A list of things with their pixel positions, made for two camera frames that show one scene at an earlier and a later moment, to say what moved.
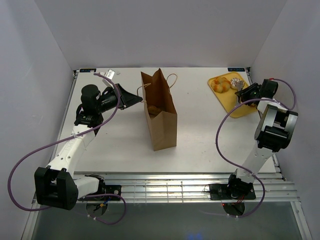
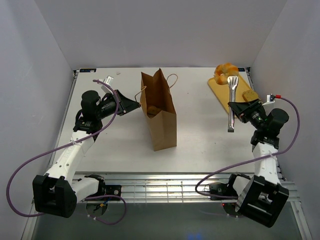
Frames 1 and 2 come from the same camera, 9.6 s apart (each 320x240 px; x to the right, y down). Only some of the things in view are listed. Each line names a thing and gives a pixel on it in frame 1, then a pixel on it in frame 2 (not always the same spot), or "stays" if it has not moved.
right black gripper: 244,94 → 244,109
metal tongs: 240,85 → 232,81
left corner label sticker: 87,70 stays
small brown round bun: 153,110 stays
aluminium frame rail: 189,187 stays
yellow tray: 225,86 stays
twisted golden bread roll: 220,84 → 222,71
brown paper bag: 161,109 stays
